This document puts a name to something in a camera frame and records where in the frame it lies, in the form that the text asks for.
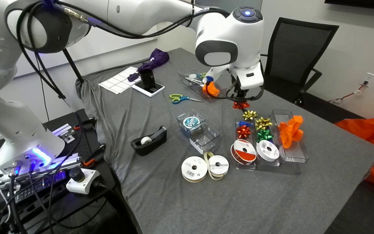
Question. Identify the white label sheet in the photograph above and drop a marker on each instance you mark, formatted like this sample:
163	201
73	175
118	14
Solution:
120	82

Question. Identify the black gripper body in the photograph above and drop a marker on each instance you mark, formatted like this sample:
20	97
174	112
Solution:
237	93

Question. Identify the red gift bow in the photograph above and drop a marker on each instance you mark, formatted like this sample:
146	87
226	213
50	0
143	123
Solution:
243	131
240	105

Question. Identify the black cylindrical cup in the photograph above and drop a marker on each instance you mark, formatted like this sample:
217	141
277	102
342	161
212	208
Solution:
148	79

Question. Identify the black office chair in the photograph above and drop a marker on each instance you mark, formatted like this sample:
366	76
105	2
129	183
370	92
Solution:
295	47

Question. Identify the orange ribbon piece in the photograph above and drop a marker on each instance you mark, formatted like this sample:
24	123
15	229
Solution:
211	88

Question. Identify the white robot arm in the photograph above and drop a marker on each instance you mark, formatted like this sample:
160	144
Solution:
50	26

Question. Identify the purple folded umbrella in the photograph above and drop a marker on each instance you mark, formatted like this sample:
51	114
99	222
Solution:
156	58

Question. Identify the empty clear square case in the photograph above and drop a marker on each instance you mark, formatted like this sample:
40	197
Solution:
204	140

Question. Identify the black and white box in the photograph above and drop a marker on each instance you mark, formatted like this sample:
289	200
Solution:
138	86

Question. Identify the purple umbrella sleeve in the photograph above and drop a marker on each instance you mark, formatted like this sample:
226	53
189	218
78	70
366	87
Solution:
133	76

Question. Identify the green blue scissors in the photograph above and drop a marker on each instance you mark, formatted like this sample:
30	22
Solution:
179	97

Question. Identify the clear organizer tray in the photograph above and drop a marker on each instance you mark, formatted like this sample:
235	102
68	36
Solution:
291	161

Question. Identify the red ribbon spool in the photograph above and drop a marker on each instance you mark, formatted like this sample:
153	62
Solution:
243	152

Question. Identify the orange tissue ribbon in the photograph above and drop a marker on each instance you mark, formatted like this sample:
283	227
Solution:
291	131

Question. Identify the white gold ribbon spool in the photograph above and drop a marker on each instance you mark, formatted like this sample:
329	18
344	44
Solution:
194	169

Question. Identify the green gift bow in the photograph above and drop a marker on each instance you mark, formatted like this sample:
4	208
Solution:
264	134

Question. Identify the gold gift bow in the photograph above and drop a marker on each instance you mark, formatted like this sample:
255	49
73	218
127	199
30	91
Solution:
263	123
250	114

